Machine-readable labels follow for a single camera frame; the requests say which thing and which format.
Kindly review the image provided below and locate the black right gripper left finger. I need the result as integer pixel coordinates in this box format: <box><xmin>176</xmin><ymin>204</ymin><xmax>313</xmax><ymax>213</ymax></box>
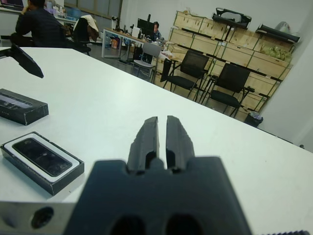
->
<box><xmin>127</xmin><ymin>116</ymin><xmax>161</xmax><ymax>176</ymax></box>

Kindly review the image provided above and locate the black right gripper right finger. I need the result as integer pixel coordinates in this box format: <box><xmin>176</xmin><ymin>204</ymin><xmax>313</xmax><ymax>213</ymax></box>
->
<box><xmin>166</xmin><ymin>115</ymin><xmax>196</xmax><ymax>172</ymax></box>

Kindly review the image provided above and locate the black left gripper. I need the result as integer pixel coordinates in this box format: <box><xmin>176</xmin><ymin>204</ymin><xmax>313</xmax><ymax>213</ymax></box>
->
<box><xmin>0</xmin><ymin>44</ymin><xmax>45</xmax><ymax>79</ymax></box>

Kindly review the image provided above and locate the black printed box lid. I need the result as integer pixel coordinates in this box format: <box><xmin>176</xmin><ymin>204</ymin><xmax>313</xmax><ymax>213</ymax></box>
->
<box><xmin>0</xmin><ymin>88</ymin><xmax>49</xmax><ymax>126</ymax></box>

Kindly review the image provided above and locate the black box base white insert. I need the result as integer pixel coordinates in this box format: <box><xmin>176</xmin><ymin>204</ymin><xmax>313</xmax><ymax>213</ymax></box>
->
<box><xmin>0</xmin><ymin>131</ymin><xmax>85</xmax><ymax>196</ymax></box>

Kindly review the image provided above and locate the person in dark jacket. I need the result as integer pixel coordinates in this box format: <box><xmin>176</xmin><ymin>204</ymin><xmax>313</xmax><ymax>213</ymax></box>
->
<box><xmin>11</xmin><ymin>0</ymin><xmax>74</xmax><ymax>48</ymax></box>

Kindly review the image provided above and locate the open laptop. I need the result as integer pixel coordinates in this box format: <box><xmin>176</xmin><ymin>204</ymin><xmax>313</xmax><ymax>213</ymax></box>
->
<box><xmin>0</xmin><ymin>0</ymin><xmax>25</xmax><ymax>11</ymax></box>

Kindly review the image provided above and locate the office chair with draped jacket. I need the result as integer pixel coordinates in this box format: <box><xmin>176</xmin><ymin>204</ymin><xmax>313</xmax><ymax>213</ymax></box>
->
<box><xmin>72</xmin><ymin>14</ymin><xmax>100</xmax><ymax>56</ymax></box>

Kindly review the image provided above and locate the black trash bin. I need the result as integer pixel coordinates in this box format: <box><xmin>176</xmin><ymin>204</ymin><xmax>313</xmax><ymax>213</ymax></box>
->
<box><xmin>244</xmin><ymin>111</ymin><xmax>264</xmax><ymax>128</ymax></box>

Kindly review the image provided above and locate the black mesh chair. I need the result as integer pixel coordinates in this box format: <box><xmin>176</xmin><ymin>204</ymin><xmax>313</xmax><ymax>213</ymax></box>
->
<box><xmin>162</xmin><ymin>50</ymin><xmax>210</xmax><ymax>97</ymax></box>
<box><xmin>207</xmin><ymin>63</ymin><xmax>252</xmax><ymax>118</ymax></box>

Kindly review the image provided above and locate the grey plastic chair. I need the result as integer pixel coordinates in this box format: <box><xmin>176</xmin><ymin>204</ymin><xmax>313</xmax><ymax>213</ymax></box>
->
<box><xmin>133</xmin><ymin>43</ymin><xmax>164</xmax><ymax>79</ymax></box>

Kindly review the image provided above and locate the white office desk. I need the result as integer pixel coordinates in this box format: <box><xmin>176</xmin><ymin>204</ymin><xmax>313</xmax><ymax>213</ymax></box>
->
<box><xmin>102</xmin><ymin>26</ymin><xmax>154</xmax><ymax>63</ymax></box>

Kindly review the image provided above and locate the person in blue shirt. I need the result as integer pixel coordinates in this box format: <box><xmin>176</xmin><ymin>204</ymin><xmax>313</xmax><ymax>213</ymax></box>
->
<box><xmin>152</xmin><ymin>21</ymin><xmax>164</xmax><ymax>42</ymax></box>

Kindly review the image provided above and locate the black computer monitor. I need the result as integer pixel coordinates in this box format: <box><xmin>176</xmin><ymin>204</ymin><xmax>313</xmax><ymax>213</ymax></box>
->
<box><xmin>136</xmin><ymin>17</ymin><xmax>155</xmax><ymax>32</ymax></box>

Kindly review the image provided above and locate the light wooden crate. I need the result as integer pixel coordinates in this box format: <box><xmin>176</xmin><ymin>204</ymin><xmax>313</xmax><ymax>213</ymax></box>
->
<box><xmin>200</xmin><ymin>18</ymin><xmax>232</xmax><ymax>42</ymax></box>
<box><xmin>254</xmin><ymin>36</ymin><xmax>296</xmax><ymax>61</ymax></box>
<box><xmin>251</xmin><ymin>50</ymin><xmax>293</xmax><ymax>80</ymax></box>
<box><xmin>229</xmin><ymin>28</ymin><xmax>260</xmax><ymax>51</ymax></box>
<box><xmin>174</xmin><ymin>10</ymin><xmax>205</xmax><ymax>34</ymax></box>

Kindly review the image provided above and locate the black plastic tray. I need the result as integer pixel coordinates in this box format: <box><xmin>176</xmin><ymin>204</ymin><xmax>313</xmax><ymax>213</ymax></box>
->
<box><xmin>211</xmin><ymin>7</ymin><xmax>252</xmax><ymax>29</ymax></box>
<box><xmin>255</xmin><ymin>23</ymin><xmax>302</xmax><ymax>44</ymax></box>

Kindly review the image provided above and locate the grey plastic bag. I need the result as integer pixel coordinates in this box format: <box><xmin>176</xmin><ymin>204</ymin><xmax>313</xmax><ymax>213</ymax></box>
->
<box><xmin>275</xmin><ymin>21</ymin><xmax>294</xmax><ymax>33</ymax></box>

